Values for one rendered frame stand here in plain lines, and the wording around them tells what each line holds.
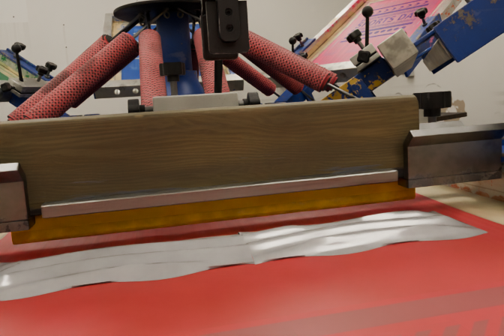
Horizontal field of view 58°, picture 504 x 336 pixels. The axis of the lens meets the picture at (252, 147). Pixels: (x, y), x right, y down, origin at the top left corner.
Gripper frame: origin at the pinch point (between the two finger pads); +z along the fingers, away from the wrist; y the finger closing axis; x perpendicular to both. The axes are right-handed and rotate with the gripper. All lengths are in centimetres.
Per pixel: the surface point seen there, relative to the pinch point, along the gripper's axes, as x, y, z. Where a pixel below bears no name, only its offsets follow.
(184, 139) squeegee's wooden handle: -3.9, 1.0, 8.5
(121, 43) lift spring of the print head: -13, -69, -9
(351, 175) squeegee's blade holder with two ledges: 10.0, 2.2, 12.7
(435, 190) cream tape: 22.7, -5.0, 16.6
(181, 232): -4.7, -0.1, 16.6
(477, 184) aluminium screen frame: 25.0, -1.4, 15.6
